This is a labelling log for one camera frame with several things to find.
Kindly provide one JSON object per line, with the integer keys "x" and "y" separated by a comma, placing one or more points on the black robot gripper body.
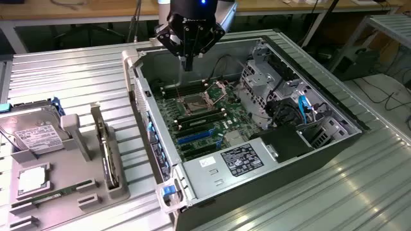
{"x": 193, "y": 14}

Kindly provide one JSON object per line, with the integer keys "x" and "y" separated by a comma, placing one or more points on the graphics card with metal bracket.
{"x": 107, "y": 154}

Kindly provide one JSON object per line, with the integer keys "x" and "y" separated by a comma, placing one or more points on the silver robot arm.
{"x": 227, "y": 14}

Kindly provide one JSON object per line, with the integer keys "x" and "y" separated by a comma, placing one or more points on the metal socket cover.
{"x": 219, "y": 84}

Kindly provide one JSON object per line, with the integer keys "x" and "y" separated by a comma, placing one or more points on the black RAM slot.
{"x": 183, "y": 87}
{"x": 199, "y": 111}
{"x": 201, "y": 115}
{"x": 186, "y": 92}

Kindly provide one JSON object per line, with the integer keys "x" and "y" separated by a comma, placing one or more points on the wooden desk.
{"x": 273, "y": 6}
{"x": 97, "y": 9}

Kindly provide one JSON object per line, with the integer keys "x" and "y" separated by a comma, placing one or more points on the gray metal disk bay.
{"x": 257, "y": 79}

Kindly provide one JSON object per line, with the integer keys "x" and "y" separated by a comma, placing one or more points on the thin locking lever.
{"x": 177, "y": 90}

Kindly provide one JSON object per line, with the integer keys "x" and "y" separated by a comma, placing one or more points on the CPU socket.
{"x": 195, "y": 104}

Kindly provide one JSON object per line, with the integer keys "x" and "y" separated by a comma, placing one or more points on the green motherboard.
{"x": 225, "y": 120}

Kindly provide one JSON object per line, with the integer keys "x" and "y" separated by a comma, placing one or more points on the installed RAM stick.
{"x": 199, "y": 121}

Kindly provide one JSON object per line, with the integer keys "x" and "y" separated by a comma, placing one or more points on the blue card retention latch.
{"x": 150, "y": 126}
{"x": 162, "y": 154}

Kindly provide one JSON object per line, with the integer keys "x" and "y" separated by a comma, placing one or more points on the black expansion slot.
{"x": 193, "y": 132}
{"x": 202, "y": 151}
{"x": 199, "y": 146}

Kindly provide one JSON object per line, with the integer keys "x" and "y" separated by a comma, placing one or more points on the blue expansion slot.
{"x": 194, "y": 138}

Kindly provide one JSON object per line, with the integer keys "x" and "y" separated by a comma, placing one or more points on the silver chipset heat sink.
{"x": 235, "y": 138}

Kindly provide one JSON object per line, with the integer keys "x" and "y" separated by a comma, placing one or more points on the blue disk carrier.
{"x": 58, "y": 106}

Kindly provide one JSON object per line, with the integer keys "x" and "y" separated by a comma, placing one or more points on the gray equipment box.
{"x": 357, "y": 62}

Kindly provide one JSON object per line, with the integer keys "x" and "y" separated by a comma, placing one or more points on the metal slat table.
{"x": 392, "y": 26}

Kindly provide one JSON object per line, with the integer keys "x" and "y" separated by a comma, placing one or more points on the hard disk drive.
{"x": 33, "y": 132}

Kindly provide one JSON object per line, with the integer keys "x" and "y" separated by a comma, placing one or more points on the gray power supply unit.
{"x": 206, "y": 178}

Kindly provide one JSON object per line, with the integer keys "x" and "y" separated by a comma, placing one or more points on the gray parts rack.
{"x": 74, "y": 173}

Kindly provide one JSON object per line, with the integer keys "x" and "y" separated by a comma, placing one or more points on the open black PC case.
{"x": 289, "y": 192}

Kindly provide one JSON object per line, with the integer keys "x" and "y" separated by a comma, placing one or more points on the green RAM stick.
{"x": 61, "y": 192}

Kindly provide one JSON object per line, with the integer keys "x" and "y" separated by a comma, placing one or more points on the silver CPU chip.
{"x": 33, "y": 180}

